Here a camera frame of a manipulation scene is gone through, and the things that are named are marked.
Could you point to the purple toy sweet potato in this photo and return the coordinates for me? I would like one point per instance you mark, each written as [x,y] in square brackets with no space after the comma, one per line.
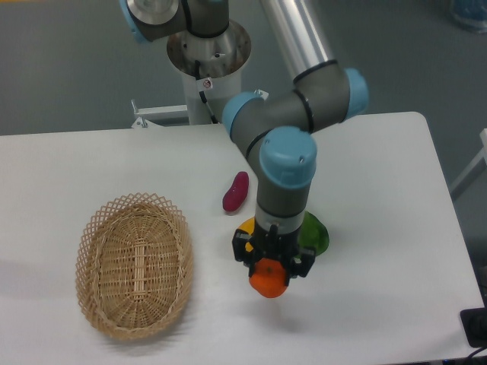
[237,193]

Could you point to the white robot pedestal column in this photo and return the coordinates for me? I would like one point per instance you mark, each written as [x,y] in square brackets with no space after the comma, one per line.
[213,65]

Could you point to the blue object top right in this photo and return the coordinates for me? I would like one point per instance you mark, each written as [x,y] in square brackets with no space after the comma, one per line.
[469,14]

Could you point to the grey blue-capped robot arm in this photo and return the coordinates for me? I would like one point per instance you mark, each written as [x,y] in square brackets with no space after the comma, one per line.
[274,136]

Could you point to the orange toy fruit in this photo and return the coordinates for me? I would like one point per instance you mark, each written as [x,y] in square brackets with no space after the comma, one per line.
[268,278]

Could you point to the black device at table edge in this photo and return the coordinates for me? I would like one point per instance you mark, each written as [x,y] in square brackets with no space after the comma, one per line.
[474,325]

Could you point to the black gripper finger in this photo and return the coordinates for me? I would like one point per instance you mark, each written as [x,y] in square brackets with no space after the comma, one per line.
[298,262]
[249,259]

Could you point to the yellow toy mango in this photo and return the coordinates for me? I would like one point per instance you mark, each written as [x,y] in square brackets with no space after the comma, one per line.
[245,230]

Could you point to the white metal base frame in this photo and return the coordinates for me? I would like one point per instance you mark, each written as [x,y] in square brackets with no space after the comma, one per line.
[144,117]

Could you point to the woven wicker basket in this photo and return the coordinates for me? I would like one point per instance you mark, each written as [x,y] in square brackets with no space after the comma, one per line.
[134,270]

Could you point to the green toy leafy vegetable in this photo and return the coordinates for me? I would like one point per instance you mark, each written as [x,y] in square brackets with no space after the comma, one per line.
[313,234]

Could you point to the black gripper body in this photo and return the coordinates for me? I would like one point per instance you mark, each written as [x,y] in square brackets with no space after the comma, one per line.
[270,244]

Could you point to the white frame at right edge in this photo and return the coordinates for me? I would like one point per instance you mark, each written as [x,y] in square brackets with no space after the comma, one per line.
[471,172]

